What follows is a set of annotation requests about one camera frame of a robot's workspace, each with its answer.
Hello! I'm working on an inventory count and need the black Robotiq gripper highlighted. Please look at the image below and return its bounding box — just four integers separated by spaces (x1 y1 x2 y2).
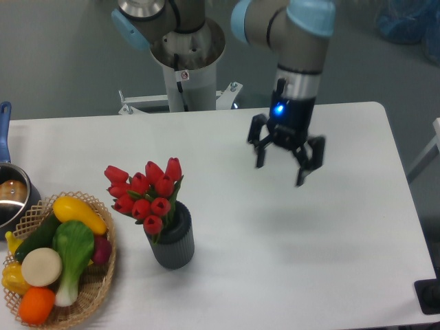
247 91 325 187

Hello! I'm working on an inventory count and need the red tulip bouquet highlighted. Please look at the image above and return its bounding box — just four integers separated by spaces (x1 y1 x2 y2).
104 157 184 243

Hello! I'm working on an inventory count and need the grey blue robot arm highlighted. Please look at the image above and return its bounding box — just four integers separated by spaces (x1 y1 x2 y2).
111 1 336 186

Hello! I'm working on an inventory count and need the dark grey ribbed vase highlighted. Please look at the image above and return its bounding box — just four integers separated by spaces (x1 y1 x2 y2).
145 201 195 270

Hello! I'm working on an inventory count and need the blue plastic bag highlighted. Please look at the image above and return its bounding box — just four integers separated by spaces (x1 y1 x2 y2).
375 1 439 66

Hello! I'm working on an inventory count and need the black device at table edge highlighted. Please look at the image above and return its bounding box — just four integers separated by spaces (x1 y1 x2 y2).
414 279 439 315

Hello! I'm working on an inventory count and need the red radish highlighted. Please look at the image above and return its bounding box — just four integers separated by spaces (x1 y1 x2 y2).
91 236 112 265

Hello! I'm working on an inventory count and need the yellow squash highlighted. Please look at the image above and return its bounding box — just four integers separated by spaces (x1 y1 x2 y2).
52 196 107 235

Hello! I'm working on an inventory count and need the green bok choy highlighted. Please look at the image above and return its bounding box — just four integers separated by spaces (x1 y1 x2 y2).
52 220 94 307

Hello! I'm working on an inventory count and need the woven wicker basket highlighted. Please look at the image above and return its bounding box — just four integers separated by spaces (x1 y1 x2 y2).
1 192 116 329

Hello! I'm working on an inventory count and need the green cucumber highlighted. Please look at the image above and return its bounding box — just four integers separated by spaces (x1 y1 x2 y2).
14 213 61 263

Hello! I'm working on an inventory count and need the beige round bun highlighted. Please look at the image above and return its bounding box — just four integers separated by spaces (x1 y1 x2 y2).
21 247 63 287

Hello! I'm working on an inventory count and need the yellow banana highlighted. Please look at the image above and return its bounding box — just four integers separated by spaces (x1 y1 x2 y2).
5 231 23 255

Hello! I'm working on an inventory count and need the orange fruit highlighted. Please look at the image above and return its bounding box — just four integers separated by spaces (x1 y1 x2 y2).
18 287 55 325

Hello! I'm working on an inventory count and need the yellow bell pepper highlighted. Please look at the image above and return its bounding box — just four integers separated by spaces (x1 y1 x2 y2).
1 261 31 296

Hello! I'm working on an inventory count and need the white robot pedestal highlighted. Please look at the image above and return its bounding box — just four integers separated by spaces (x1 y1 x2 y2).
119 18 243 114

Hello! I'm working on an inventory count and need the white metal frame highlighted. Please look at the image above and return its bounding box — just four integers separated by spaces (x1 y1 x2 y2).
406 118 439 184

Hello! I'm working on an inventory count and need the blue handled saucepan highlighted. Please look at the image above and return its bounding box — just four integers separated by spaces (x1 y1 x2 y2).
1 101 41 241

